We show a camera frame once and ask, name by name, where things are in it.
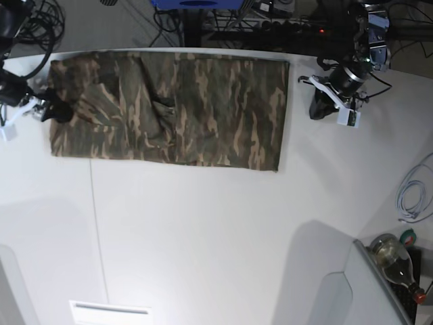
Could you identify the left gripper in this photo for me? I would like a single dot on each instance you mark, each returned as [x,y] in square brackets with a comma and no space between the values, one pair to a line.
[338,94]

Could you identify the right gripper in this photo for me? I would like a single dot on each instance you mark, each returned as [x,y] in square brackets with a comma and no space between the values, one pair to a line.
[48,106]

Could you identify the camouflage t-shirt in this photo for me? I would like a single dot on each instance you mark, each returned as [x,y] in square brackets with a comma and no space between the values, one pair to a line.
[192,109]

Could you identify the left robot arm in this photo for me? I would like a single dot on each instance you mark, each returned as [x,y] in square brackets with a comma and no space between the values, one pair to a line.
[366,30]

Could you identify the black power strip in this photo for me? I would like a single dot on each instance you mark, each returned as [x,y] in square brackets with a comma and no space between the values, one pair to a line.
[221,24]

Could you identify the blue box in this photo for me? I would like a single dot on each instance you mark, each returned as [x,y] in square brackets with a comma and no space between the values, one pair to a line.
[197,4]

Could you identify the green tape roll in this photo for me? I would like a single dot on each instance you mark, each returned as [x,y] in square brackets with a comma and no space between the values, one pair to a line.
[408,238]

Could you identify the clear plastic bottle red cap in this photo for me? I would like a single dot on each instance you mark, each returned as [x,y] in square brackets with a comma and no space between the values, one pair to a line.
[396,265]

